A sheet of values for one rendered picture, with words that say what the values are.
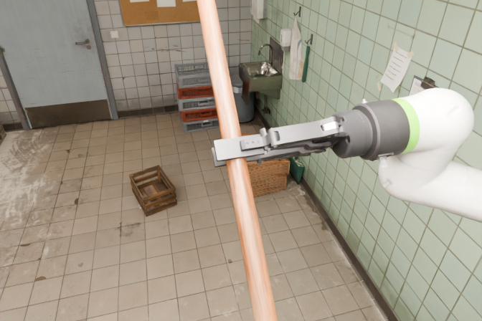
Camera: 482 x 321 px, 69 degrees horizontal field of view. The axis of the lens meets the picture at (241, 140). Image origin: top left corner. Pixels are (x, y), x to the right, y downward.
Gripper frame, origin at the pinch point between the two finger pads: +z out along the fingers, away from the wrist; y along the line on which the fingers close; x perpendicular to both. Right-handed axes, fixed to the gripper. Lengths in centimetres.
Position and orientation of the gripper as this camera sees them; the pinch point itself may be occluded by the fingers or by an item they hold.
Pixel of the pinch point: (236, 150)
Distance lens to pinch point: 52.3
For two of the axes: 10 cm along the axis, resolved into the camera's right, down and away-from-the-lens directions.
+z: -9.7, 1.4, -2.0
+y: -1.5, 2.9, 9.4
